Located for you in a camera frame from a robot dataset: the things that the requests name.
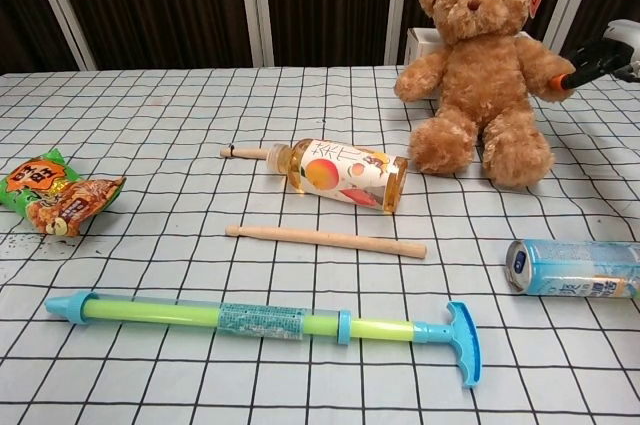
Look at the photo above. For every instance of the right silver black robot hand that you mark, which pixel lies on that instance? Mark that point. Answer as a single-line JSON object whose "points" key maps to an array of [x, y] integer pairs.
{"points": [[600, 62]]}

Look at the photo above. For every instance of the brown plush teddy bear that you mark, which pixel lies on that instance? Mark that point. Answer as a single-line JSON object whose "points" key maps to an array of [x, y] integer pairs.
{"points": [[475, 75]]}

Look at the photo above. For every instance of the small white cardboard box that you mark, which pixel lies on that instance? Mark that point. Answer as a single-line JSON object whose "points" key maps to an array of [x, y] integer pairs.
{"points": [[419, 42]]}

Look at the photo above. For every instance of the light blue drink can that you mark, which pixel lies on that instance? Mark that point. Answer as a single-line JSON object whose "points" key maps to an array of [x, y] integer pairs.
{"points": [[575, 267]]}

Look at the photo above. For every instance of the peach tea plastic bottle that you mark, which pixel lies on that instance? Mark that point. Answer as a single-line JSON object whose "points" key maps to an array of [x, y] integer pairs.
{"points": [[340, 175]]}

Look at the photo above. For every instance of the plain wooden drumstick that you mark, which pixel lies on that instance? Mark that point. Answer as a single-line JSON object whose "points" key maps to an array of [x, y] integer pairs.
{"points": [[325, 237]]}

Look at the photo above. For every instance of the wooden drumstick with black mark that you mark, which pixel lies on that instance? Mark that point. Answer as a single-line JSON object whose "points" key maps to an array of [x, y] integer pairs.
{"points": [[247, 152]]}

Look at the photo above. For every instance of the blue checkered tablecloth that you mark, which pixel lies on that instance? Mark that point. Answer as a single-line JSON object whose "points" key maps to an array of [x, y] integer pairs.
{"points": [[200, 295]]}

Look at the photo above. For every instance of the blue green water squirter toy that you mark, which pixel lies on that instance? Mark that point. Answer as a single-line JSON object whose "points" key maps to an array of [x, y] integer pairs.
{"points": [[150, 312]]}

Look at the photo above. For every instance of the green orange snack bag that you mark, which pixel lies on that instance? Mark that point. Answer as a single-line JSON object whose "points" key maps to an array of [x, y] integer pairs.
{"points": [[55, 195]]}

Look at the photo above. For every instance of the black folding screen white frame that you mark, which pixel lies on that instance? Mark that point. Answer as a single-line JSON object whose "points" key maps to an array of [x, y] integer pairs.
{"points": [[165, 0]]}

